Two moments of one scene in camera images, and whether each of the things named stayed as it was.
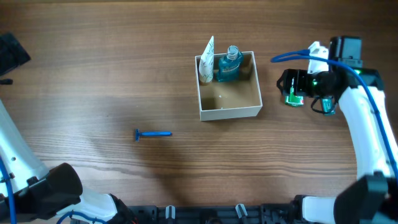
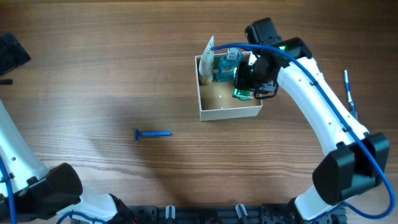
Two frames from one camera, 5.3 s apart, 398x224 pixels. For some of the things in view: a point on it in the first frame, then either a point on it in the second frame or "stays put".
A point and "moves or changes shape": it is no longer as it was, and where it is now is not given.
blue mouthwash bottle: x=229 y=65 stays put
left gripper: x=12 y=52 stays put
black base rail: x=286 y=213 stays put
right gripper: x=299 y=76 to x=240 y=80
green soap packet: x=293 y=100 moves or changes shape
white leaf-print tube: x=206 y=63 stays put
